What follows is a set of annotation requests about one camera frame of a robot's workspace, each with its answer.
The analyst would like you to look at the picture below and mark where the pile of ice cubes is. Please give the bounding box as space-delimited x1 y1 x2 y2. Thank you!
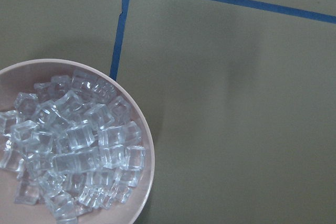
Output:
1 69 145 223

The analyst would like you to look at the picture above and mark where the pink bowl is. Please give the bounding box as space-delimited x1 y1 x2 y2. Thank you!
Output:
1 59 155 223

